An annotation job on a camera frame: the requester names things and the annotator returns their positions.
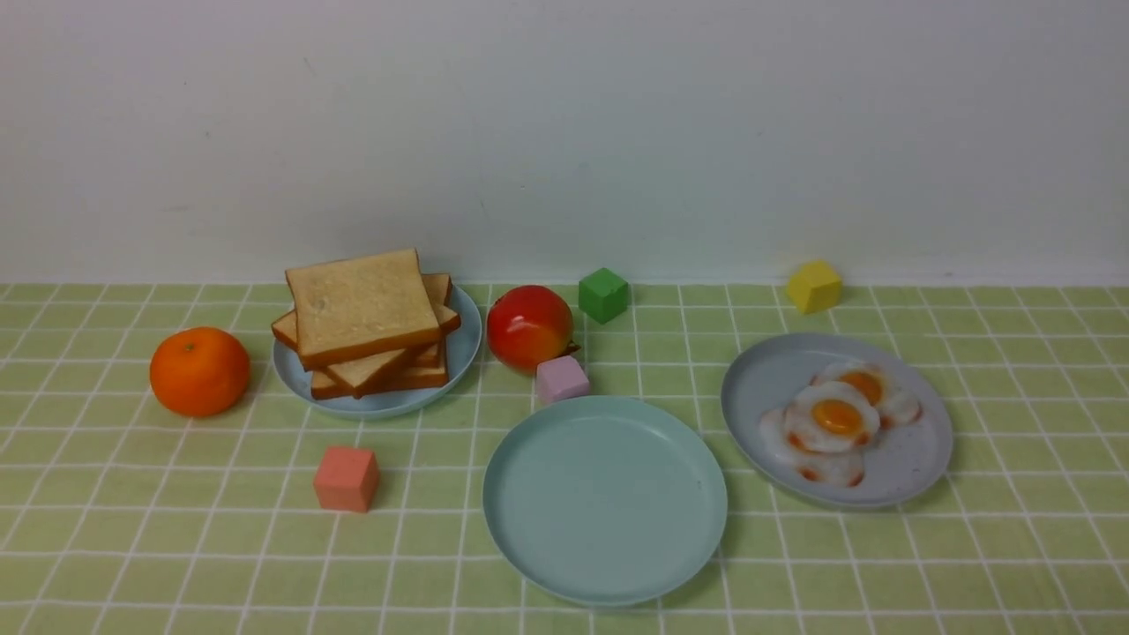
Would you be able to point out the toast slice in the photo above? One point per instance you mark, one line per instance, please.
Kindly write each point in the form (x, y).
(438, 285)
(323, 387)
(362, 375)
(352, 308)

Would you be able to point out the fried egg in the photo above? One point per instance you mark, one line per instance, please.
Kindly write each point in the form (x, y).
(830, 418)
(896, 405)
(844, 470)

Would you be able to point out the grey-blue egg plate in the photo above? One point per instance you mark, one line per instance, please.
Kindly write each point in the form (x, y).
(899, 464)

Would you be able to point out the pink-lilac cube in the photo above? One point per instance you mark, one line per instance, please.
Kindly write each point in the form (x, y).
(559, 379)

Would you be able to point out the salmon pink cube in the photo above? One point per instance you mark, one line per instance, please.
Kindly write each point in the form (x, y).
(347, 479)

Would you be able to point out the light blue bread plate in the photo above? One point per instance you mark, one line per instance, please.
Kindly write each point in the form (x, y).
(462, 348)

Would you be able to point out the red apple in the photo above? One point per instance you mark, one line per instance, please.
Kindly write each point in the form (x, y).
(530, 325)

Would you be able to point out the teal empty plate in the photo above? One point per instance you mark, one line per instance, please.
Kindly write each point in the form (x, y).
(605, 500)

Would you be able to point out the yellow cube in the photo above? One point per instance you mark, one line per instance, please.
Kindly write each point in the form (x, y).
(815, 286)

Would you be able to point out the green cube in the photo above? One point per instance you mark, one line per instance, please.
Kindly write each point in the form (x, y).
(603, 295)

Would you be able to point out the orange fruit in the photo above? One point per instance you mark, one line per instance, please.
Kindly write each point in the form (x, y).
(200, 372)

